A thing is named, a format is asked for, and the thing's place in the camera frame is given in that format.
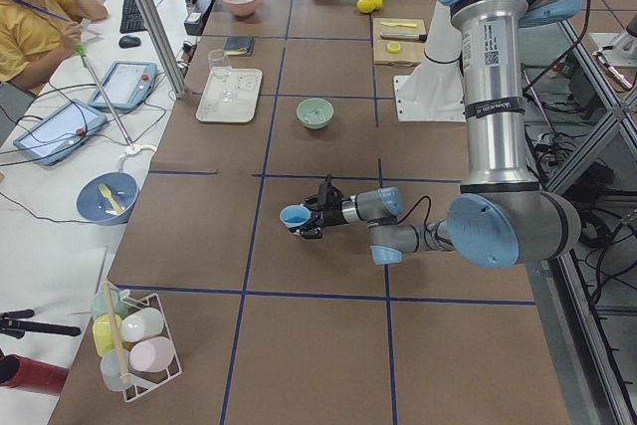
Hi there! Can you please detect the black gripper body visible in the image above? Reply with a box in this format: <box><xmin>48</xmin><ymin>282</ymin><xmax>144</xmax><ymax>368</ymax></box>
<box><xmin>315</xmin><ymin>181</ymin><xmax>344</xmax><ymax>227</ymax></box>

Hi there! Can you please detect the light blue plastic cup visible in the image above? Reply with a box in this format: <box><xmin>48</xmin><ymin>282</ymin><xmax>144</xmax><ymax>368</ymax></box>
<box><xmin>279</xmin><ymin>204</ymin><xmax>312</xmax><ymax>231</ymax></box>

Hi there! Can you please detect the green bowl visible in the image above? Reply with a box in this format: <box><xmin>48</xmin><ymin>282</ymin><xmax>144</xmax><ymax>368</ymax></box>
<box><xmin>296</xmin><ymin>98</ymin><xmax>334</xmax><ymax>129</ymax></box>

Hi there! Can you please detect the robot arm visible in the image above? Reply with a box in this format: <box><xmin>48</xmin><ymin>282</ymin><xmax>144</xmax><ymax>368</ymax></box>
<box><xmin>280</xmin><ymin>0</ymin><xmax>584</xmax><ymax>268</ymax></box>

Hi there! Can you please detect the dark blue bowl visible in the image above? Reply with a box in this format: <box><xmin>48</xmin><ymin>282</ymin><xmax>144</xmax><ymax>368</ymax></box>
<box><xmin>76</xmin><ymin>171</ymin><xmax>139</xmax><ymax>226</ymax></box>

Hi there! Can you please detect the white bear tray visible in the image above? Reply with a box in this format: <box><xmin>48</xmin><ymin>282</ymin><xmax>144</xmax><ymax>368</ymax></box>
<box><xmin>195</xmin><ymin>69</ymin><xmax>263</xmax><ymax>123</ymax></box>

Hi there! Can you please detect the clear wine glass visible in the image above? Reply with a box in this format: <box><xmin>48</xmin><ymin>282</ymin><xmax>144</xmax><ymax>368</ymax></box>
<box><xmin>208</xmin><ymin>49</ymin><xmax>234</xmax><ymax>103</ymax></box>

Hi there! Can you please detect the yellow lemon half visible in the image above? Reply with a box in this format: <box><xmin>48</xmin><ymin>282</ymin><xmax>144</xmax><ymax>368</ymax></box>
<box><xmin>386</xmin><ymin>42</ymin><xmax>402</xmax><ymax>54</ymax></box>

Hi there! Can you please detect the wooden cutting board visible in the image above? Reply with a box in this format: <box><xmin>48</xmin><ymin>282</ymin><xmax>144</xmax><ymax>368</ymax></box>
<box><xmin>372</xmin><ymin>18</ymin><xmax>427</xmax><ymax>65</ymax></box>

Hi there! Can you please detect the steel muddler rod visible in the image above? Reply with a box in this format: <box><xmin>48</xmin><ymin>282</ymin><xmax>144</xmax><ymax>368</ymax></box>
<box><xmin>380</xmin><ymin>32</ymin><xmax>427</xmax><ymax>43</ymax></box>

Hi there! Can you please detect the yellow plastic knife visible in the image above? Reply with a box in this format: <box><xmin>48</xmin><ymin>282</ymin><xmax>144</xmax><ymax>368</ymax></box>
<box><xmin>379</xmin><ymin>21</ymin><xmax>419</xmax><ymax>28</ymax></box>

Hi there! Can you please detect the white cup in rack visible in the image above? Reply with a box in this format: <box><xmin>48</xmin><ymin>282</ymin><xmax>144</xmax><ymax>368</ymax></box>
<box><xmin>120</xmin><ymin>308</ymin><xmax>164</xmax><ymax>342</ymax></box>

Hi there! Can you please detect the pink cup in rack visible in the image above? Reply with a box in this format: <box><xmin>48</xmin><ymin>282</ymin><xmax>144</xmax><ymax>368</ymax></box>
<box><xmin>129</xmin><ymin>336</ymin><xmax>175</xmax><ymax>372</ymax></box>

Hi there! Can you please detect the yellow plastic fork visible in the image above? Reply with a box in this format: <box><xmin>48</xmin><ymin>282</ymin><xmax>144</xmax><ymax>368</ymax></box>
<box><xmin>99</xmin><ymin>183</ymin><xmax>123</xmax><ymax>215</ymax></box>

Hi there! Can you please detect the blue teach pendant tablet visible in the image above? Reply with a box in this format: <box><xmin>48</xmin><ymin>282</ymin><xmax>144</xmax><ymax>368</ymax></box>
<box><xmin>101</xmin><ymin>61</ymin><xmax>158</xmax><ymax>111</ymax></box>
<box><xmin>13</xmin><ymin>100</ymin><xmax>106</xmax><ymax>166</ymax></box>

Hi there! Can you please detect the green cup in rack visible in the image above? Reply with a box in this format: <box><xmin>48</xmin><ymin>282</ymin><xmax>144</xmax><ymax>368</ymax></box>
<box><xmin>92</xmin><ymin>288</ymin><xmax>128</xmax><ymax>320</ymax></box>

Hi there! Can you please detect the yellow cup in rack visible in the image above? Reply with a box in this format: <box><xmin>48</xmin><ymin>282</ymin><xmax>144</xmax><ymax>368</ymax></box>
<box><xmin>92</xmin><ymin>314</ymin><xmax>114</xmax><ymax>357</ymax></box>

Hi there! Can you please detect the clear cup in rack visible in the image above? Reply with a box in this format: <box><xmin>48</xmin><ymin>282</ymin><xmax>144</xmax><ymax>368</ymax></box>
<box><xmin>100</xmin><ymin>348</ymin><xmax>131</xmax><ymax>392</ymax></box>

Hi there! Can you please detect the black computer mouse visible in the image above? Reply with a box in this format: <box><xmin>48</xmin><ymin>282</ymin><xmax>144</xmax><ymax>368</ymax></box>
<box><xmin>118</xmin><ymin>35</ymin><xmax>141</xmax><ymax>49</ymax></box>

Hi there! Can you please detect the black keyboard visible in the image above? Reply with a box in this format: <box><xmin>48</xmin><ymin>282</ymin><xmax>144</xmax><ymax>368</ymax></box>
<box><xmin>119</xmin><ymin>0</ymin><xmax>146</xmax><ymax>34</ymax></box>

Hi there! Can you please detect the red cylinder bottle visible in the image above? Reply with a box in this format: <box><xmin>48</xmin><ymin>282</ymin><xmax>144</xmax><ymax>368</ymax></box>
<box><xmin>1</xmin><ymin>354</ymin><xmax>69</xmax><ymax>396</ymax></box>

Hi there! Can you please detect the person in yellow shirt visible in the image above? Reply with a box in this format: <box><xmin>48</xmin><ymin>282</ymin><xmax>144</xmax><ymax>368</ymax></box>
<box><xmin>0</xmin><ymin>0</ymin><xmax>109</xmax><ymax>97</ymax></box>

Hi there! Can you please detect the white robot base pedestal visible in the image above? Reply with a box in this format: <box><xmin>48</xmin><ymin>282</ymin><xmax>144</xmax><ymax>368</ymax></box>
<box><xmin>394</xmin><ymin>2</ymin><xmax>465</xmax><ymax>122</ymax></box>

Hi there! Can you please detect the white wire cup rack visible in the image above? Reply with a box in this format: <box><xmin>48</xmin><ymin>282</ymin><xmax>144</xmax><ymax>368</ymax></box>
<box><xmin>100</xmin><ymin>282</ymin><xmax>182</xmax><ymax>403</ymax></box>

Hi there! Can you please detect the metal rod with green handle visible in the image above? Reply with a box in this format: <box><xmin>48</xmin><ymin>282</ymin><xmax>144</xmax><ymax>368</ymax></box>
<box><xmin>75</xmin><ymin>43</ymin><xmax>135</xmax><ymax>156</ymax></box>

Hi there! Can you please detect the aluminium frame post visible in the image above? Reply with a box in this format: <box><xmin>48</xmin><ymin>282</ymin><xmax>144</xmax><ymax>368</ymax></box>
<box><xmin>135</xmin><ymin>0</ymin><xmax>186</xmax><ymax>99</ymax></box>

